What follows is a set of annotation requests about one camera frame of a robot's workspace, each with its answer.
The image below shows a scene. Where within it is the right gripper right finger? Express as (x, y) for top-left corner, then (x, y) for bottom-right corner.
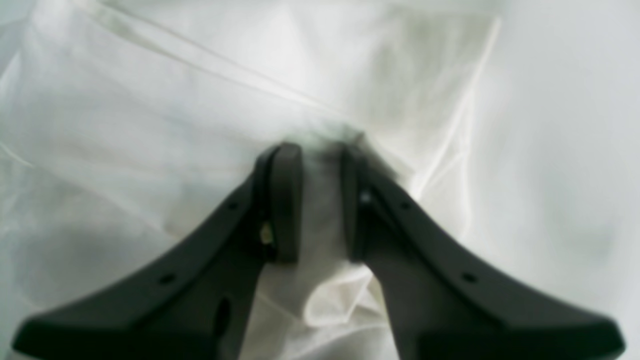
(340, 145), (626, 360)

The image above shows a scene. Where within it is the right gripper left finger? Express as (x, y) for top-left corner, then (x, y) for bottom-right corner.
(13, 143), (303, 360)

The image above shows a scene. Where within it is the white printed T-shirt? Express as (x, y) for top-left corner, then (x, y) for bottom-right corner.
(1, 0), (499, 360)

